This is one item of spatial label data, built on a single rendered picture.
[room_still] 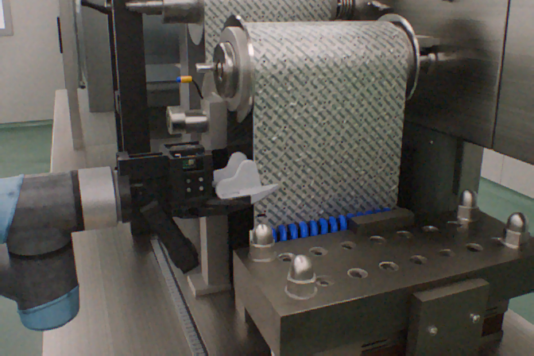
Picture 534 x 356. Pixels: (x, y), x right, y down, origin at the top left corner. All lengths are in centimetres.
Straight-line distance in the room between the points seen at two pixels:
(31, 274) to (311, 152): 39
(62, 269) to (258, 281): 24
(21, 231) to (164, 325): 26
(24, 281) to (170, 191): 20
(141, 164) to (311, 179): 24
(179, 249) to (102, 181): 13
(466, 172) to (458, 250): 39
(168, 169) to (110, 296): 29
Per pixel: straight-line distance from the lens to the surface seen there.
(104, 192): 62
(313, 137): 71
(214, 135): 74
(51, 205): 62
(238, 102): 68
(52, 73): 623
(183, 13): 92
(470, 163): 109
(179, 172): 63
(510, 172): 402
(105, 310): 83
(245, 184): 67
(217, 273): 83
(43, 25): 619
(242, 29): 67
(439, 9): 86
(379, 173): 79
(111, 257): 97
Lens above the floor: 134
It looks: 17 degrees down
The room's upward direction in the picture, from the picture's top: straight up
